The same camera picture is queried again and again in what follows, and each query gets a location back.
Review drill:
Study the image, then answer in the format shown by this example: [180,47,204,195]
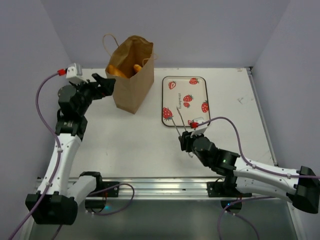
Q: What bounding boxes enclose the metal tongs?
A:
[170,105,195,159]

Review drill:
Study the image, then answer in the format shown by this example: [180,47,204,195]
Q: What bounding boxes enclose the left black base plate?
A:
[86,181,120,198]

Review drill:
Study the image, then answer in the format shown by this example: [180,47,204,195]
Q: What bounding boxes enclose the aluminium mounting rail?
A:
[102,177,289,200]

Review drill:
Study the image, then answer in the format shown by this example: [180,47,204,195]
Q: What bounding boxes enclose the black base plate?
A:
[86,181,120,198]
[206,176,252,198]

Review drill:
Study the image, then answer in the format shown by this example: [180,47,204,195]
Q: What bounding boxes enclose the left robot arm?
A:
[25,73,116,225]

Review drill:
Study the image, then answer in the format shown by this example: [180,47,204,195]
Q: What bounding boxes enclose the orange fake bread loaf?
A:
[133,64,142,73]

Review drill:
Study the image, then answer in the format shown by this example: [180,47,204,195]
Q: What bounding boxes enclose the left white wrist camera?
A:
[57,63,88,85]

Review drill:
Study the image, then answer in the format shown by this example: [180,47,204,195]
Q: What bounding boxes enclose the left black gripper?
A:
[69,73,115,116]

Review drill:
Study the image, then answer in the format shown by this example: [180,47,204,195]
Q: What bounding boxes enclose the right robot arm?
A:
[178,131,320,214]

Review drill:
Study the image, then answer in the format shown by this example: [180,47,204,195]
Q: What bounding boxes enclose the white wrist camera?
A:
[189,117,208,138]
[57,63,88,85]

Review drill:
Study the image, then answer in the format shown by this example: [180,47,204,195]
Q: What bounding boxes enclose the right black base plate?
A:
[206,176,252,198]

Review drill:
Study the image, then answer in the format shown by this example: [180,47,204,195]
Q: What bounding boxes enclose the strawberry print tray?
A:
[161,76,211,128]

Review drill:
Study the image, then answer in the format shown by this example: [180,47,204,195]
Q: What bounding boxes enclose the brown paper bag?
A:
[105,35,158,114]

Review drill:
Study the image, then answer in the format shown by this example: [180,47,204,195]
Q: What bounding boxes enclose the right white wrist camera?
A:
[189,117,208,138]

